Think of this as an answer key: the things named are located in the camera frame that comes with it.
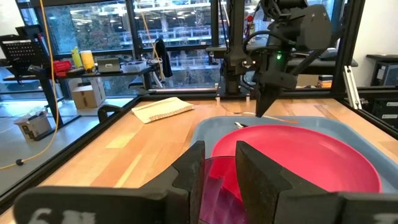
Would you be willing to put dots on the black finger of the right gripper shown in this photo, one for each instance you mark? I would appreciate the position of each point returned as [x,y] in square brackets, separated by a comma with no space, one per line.
[265,99]

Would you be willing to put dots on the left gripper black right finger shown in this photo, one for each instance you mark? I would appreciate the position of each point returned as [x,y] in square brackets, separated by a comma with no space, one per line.
[267,193]

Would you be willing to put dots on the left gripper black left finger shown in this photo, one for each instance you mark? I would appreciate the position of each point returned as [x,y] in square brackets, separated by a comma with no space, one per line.
[174,199]

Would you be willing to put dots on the silver metal utensil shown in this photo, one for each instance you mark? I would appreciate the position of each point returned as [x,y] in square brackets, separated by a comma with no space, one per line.
[240,125]

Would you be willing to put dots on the red faceted plastic cup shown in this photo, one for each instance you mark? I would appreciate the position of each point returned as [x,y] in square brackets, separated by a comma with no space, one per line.
[217,193]

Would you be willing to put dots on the red plastic plate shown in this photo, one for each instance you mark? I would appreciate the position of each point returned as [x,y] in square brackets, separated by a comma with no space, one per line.
[295,155]

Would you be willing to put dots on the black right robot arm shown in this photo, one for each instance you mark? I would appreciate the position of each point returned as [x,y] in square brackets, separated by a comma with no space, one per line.
[311,28]

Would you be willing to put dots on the blue-grey plastic tray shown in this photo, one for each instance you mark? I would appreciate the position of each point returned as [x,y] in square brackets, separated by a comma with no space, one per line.
[214,130]

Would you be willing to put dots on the stack of small boxes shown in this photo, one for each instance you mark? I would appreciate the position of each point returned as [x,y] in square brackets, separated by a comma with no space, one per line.
[325,81]

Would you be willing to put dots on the beige folded cloth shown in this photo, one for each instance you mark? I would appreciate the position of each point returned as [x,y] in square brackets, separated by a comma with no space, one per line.
[161,109]

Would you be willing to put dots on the black shelf unit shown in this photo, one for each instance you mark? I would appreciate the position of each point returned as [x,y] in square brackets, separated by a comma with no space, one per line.
[384,70]

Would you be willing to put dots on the black hanging cloth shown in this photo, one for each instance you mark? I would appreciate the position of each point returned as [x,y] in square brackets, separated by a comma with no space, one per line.
[163,57]

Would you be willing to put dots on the brown cardboard box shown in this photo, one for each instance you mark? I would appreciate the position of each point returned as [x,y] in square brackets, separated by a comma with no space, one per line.
[88,95]

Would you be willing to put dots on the white shallow box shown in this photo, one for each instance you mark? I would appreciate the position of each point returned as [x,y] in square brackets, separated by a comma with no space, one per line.
[133,66]

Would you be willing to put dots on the grey metal box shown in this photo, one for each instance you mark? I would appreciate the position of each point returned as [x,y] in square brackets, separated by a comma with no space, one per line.
[108,65]

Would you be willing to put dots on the small white floor box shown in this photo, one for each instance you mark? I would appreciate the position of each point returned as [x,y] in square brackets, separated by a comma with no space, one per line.
[32,126]

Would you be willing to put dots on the black side table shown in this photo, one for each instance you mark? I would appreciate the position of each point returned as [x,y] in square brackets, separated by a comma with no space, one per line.
[49,93]

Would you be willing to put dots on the yellow plastic container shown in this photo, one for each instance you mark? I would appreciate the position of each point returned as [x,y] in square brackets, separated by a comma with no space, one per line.
[87,60]

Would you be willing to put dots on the yellow-green bottle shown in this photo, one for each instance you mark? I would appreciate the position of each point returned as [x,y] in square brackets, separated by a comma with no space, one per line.
[76,57]

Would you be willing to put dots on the red box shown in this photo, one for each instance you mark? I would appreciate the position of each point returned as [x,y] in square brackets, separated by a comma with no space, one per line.
[62,67]

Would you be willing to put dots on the black pegboard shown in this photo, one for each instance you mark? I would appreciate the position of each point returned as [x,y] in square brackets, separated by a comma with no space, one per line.
[23,53]

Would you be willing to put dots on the silver angle bracket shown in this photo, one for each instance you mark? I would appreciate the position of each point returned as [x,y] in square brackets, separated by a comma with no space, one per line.
[352,87]

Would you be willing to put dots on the black aluminium table frame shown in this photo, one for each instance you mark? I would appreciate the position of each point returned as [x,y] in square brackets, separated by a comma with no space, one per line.
[62,155]

